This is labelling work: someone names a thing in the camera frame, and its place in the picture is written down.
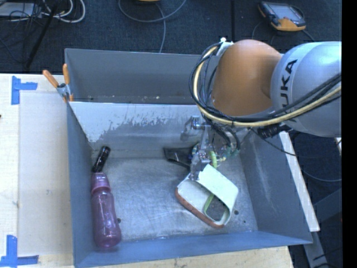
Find pale green case brown rim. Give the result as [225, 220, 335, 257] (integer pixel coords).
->
[175, 163, 239, 229]

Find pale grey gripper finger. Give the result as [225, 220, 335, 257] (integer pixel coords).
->
[188, 160, 200, 181]
[198, 156, 210, 173]

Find grey metal bin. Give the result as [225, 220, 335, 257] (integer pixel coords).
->
[64, 48, 314, 268]

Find dark grey flat wedge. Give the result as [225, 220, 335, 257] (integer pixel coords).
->
[162, 146, 194, 168]

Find purple plastic bottle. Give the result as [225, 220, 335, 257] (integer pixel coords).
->
[90, 172, 122, 251]

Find black cylindrical tube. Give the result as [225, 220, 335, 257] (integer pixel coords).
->
[91, 146, 112, 174]

